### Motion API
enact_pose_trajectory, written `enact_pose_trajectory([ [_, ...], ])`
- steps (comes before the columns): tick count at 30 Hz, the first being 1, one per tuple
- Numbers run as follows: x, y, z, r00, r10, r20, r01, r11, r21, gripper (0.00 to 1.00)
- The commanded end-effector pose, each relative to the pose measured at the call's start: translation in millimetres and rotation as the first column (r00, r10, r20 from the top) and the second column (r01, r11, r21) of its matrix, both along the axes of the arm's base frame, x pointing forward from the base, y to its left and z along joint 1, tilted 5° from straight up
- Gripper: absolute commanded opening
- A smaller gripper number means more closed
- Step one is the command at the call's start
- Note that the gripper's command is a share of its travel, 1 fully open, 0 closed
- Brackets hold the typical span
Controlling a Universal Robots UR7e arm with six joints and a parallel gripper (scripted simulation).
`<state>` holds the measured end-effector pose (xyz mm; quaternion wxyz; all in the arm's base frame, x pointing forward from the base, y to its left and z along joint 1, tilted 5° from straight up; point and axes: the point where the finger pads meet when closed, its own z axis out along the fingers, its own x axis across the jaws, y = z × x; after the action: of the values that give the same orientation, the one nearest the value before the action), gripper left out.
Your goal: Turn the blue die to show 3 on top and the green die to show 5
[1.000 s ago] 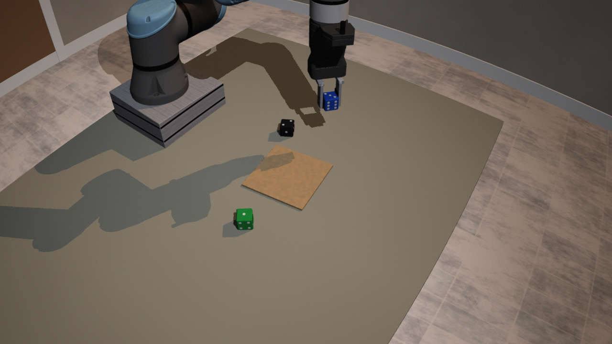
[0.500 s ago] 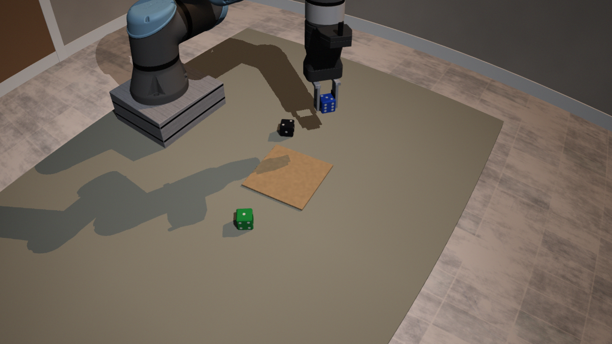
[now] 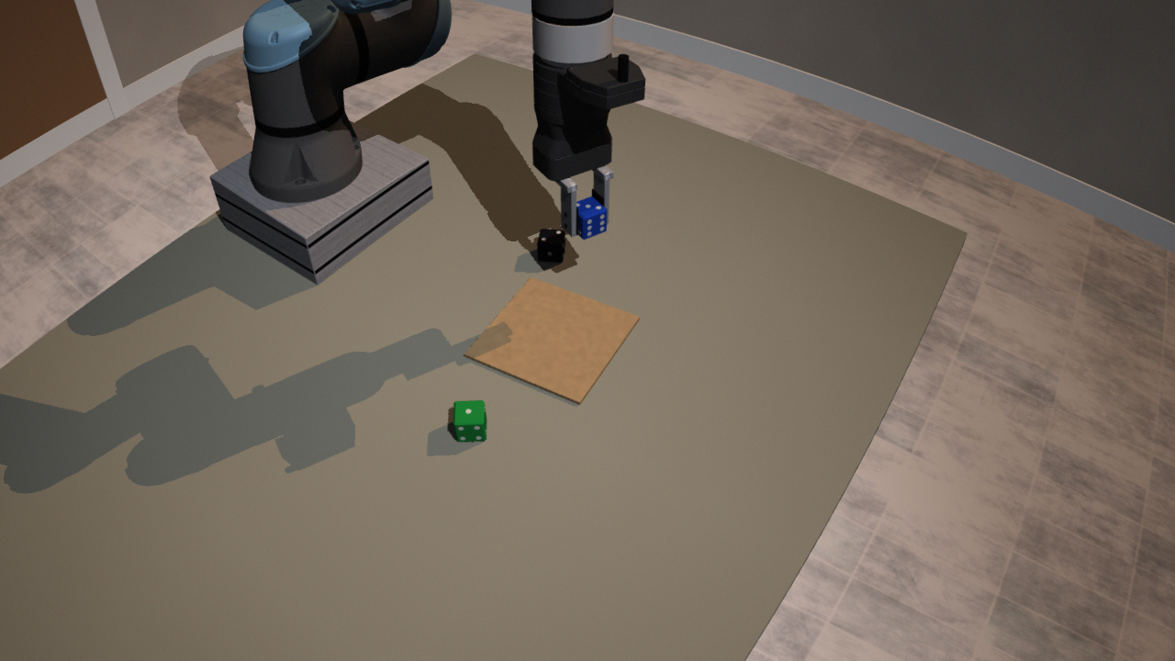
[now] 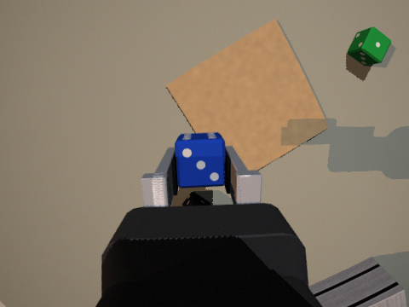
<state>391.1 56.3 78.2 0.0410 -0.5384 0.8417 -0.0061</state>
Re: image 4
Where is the tan flat mat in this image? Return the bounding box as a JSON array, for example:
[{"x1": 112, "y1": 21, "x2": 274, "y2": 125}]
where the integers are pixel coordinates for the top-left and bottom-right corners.
[{"x1": 166, "y1": 19, "x2": 329, "y2": 170}]

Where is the blue die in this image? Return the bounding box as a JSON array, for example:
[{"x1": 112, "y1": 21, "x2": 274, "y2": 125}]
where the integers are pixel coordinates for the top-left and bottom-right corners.
[{"x1": 175, "y1": 132, "x2": 226, "y2": 188}]

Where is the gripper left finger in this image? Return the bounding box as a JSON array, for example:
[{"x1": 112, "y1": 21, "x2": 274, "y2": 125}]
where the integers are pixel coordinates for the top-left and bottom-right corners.
[{"x1": 141, "y1": 148, "x2": 179, "y2": 207}]

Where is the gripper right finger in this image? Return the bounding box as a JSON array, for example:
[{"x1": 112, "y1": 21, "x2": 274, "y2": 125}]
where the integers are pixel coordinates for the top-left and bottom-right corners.
[{"x1": 224, "y1": 146, "x2": 262, "y2": 205}]

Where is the black die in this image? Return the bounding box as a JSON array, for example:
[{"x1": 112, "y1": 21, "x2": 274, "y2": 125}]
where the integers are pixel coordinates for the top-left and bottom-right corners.
[{"x1": 181, "y1": 192, "x2": 211, "y2": 206}]

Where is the green die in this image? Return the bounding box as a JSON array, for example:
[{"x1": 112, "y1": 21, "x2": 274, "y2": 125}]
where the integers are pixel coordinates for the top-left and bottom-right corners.
[{"x1": 348, "y1": 27, "x2": 391, "y2": 66}]

